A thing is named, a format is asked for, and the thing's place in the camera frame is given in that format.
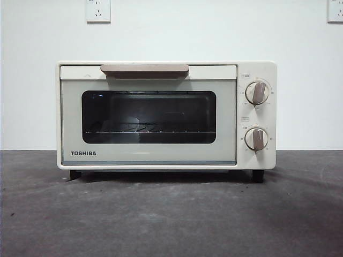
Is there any temperature knob cream and taupe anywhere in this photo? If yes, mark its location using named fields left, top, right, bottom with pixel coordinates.
left=245, top=81, right=270, bottom=105

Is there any white wall socket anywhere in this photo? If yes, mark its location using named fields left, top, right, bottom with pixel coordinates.
left=86, top=0, right=111, bottom=23
left=327, top=0, right=343, bottom=23

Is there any metal wire oven rack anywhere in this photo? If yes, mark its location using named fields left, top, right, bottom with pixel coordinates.
left=83, top=122, right=217, bottom=135

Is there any cream white toaster oven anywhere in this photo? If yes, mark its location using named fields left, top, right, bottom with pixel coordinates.
left=55, top=60, right=278, bottom=184

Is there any timer knob cream and taupe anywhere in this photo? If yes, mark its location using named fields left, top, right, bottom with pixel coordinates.
left=245, top=127, right=270, bottom=152

